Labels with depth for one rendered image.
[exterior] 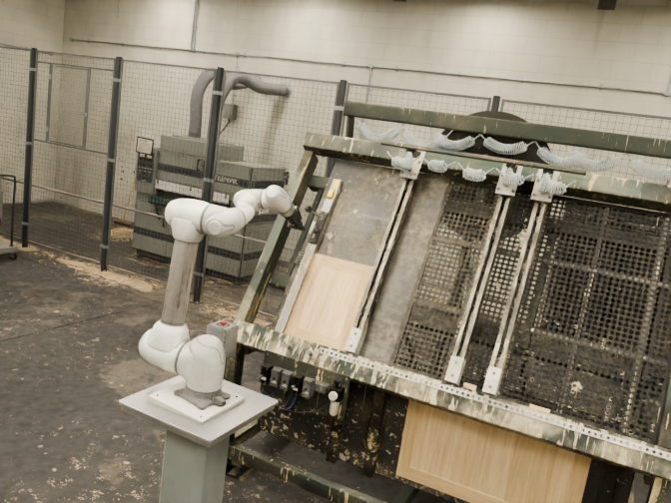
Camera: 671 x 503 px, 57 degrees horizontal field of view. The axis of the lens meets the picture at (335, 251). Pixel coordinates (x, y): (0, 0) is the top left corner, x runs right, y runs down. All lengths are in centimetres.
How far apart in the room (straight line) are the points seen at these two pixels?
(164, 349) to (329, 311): 96
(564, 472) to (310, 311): 148
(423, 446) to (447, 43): 588
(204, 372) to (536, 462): 165
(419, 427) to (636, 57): 553
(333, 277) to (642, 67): 528
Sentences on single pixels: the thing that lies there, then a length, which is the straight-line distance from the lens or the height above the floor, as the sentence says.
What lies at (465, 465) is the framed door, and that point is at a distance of 338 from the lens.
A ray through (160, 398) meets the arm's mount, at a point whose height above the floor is 77.
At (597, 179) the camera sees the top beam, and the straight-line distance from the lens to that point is 334.
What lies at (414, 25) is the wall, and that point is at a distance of 850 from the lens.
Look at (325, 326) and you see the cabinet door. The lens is 330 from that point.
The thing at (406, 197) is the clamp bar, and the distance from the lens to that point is 341.
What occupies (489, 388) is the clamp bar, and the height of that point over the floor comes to 94.
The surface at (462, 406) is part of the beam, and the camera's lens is 302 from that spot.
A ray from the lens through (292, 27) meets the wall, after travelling 932.
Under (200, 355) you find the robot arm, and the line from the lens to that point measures 270.
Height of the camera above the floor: 198
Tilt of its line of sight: 11 degrees down
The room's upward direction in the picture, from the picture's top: 8 degrees clockwise
